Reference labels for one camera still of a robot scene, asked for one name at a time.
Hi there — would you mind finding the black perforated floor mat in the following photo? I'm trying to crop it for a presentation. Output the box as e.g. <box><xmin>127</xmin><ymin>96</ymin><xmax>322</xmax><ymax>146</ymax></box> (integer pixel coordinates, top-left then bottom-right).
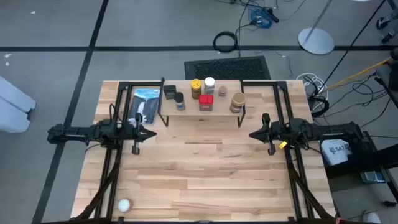
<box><xmin>183</xmin><ymin>55</ymin><xmax>272</xmax><ymax>80</ymax></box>

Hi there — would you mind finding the black aluminium rig frame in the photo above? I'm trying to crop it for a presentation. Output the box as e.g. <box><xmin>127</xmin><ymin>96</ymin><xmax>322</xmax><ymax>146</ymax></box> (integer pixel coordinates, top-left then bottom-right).
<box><xmin>241</xmin><ymin>80</ymin><xmax>335</xmax><ymax>222</ymax></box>
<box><xmin>74</xmin><ymin>80</ymin><xmax>164</xmax><ymax>222</ymax></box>

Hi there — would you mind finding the white-lid bagel sesame jar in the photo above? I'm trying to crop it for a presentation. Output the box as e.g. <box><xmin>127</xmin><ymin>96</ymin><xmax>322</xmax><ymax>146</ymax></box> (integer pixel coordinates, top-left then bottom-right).
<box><xmin>203</xmin><ymin>77</ymin><xmax>216</xmax><ymax>95</ymax></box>

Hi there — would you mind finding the green black pepper tin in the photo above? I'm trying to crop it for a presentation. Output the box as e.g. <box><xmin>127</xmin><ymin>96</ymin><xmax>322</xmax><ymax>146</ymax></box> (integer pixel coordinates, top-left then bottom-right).
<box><xmin>163</xmin><ymin>84</ymin><xmax>177</xmax><ymax>100</ymax></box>

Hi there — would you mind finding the wooden shelf with black legs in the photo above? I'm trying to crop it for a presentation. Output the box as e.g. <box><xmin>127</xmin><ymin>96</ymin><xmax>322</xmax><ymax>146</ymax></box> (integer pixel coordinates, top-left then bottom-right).
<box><xmin>157</xmin><ymin>77</ymin><xmax>247</xmax><ymax>128</ymax></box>

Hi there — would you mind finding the black side cart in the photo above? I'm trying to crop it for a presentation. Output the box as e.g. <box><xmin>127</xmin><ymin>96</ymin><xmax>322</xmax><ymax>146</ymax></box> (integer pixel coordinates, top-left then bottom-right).
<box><xmin>323</xmin><ymin>130</ymin><xmax>398</xmax><ymax>200</ymax></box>

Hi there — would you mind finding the red-lid smoked paprika tin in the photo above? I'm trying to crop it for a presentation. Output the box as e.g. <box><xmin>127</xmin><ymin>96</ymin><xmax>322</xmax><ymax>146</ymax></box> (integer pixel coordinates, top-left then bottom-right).
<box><xmin>198</xmin><ymin>94</ymin><xmax>215</xmax><ymax>112</ymax></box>

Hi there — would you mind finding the blue and black package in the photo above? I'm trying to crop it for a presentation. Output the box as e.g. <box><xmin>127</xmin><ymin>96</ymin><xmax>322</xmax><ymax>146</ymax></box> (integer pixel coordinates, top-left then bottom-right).
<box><xmin>127</xmin><ymin>87</ymin><xmax>161</xmax><ymax>125</ymax></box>

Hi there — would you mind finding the black-lid spice jar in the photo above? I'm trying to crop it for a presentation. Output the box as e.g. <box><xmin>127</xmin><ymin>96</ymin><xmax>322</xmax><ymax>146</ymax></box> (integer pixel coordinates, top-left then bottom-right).
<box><xmin>174</xmin><ymin>91</ymin><xmax>187</xmax><ymax>111</ymax></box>

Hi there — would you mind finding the blue coiled cable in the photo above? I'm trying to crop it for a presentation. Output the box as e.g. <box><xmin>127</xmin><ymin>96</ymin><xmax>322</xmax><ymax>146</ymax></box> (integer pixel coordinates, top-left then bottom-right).
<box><xmin>248</xmin><ymin>6</ymin><xmax>274</xmax><ymax>29</ymax></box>

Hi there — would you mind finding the white printed box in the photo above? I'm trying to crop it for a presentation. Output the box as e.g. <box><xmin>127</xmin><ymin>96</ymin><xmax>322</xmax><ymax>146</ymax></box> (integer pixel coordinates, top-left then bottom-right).
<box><xmin>320</xmin><ymin>139</ymin><xmax>352</xmax><ymax>166</ymax></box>

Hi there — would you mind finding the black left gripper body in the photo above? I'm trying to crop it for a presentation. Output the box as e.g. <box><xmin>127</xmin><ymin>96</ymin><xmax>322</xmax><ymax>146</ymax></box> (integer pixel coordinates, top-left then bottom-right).
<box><xmin>124</xmin><ymin>113</ymin><xmax>142</xmax><ymax>156</ymax></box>

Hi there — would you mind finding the tan-lid furikake jar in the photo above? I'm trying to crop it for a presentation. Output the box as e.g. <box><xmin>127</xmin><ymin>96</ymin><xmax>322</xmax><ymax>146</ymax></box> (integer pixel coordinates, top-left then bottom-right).
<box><xmin>229</xmin><ymin>91</ymin><xmax>246</xmax><ymax>114</ymax></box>

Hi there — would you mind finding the office chair base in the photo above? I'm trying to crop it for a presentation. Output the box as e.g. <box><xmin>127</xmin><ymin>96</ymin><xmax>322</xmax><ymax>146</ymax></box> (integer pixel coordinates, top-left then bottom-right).
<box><xmin>376</xmin><ymin>15</ymin><xmax>398</xmax><ymax>44</ymax></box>

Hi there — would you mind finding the black cable bundle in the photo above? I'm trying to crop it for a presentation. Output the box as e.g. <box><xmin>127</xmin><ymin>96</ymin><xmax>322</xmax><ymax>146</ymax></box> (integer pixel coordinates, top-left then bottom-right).
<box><xmin>306</xmin><ymin>74</ymin><xmax>330</xmax><ymax>118</ymax></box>

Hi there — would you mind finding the white foam block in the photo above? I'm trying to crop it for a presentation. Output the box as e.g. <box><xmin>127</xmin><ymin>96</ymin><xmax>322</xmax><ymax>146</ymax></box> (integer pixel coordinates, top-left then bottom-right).
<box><xmin>0</xmin><ymin>76</ymin><xmax>37</xmax><ymax>134</ymax></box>

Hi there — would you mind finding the thin black slanted pole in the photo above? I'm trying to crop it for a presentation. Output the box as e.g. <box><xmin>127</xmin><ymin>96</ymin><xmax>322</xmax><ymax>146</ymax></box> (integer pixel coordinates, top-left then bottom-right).
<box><xmin>320</xmin><ymin>0</ymin><xmax>387</xmax><ymax>93</ymax></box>

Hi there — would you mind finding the person's foot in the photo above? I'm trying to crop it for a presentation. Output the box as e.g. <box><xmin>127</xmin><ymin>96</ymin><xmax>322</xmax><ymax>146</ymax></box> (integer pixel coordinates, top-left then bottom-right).
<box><xmin>362</xmin><ymin>210</ymin><xmax>382</xmax><ymax>224</ymax></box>

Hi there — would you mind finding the black coiled floor cable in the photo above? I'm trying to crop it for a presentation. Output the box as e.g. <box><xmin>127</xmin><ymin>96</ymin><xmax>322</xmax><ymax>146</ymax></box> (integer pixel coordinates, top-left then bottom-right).
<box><xmin>212</xmin><ymin>30</ymin><xmax>239</xmax><ymax>53</ymax></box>

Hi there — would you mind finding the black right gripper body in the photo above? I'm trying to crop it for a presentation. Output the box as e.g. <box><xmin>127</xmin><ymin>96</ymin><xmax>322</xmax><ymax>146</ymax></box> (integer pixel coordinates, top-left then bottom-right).
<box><xmin>262</xmin><ymin>113</ymin><xmax>282</xmax><ymax>156</ymax></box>

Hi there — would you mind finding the small white ball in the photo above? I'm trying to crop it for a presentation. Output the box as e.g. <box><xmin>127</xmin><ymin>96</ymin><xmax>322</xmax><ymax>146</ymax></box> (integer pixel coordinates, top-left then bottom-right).
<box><xmin>118</xmin><ymin>198</ymin><xmax>131</xmax><ymax>213</ymax></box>

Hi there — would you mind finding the white coiled cable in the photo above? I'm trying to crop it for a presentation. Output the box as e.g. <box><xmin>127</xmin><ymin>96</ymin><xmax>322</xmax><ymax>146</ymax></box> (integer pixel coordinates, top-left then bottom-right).
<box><xmin>295</xmin><ymin>73</ymin><xmax>327</xmax><ymax>94</ymax></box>

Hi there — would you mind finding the yellow-lid crunchy onion jar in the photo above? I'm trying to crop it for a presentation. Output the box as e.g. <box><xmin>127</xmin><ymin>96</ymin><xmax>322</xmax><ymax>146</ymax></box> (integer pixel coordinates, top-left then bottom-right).
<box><xmin>190</xmin><ymin>78</ymin><xmax>203</xmax><ymax>100</ymax></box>

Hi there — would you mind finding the yellow cable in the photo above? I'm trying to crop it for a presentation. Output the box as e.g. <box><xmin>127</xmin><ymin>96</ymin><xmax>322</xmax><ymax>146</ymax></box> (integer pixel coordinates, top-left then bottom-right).
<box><xmin>326</xmin><ymin>57</ymin><xmax>392</xmax><ymax>91</ymax></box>

